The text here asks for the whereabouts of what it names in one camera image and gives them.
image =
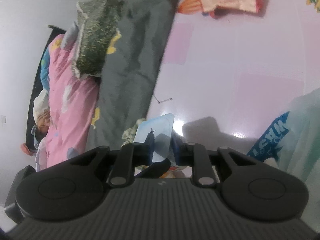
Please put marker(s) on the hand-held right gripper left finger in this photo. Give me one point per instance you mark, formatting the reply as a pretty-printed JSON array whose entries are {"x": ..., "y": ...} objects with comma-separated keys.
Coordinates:
[{"x": 150, "y": 150}]

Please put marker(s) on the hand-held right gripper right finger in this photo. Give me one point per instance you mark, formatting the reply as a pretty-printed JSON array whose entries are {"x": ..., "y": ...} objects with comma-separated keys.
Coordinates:
[{"x": 180, "y": 152}]

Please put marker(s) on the light blue packet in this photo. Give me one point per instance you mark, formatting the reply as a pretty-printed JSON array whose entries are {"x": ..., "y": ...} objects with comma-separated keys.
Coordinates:
[{"x": 162, "y": 127}]

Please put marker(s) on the floral cloth piece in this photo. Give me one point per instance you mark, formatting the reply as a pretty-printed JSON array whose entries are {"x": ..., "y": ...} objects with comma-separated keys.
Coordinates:
[{"x": 128, "y": 133}]

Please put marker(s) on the grey quilt with yellow print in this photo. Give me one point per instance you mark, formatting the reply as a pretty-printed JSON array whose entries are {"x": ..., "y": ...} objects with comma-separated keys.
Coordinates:
[{"x": 135, "y": 55}]

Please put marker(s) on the pink printed blanket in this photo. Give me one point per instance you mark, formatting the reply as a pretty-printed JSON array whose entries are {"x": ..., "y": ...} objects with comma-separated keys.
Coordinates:
[{"x": 65, "y": 105}]

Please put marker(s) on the plush doll with white hat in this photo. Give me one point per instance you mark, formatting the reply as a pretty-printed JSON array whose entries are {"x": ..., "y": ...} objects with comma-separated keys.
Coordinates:
[{"x": 41, "y": 115}]

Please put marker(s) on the white packet with blue banner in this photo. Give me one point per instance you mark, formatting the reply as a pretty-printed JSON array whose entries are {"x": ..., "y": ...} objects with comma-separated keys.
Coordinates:
[{"x": 300, "y": 135}]

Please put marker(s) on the black boxy object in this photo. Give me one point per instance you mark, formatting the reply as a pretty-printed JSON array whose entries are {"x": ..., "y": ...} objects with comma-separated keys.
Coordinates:
[{"x": 15, "y": 195}]

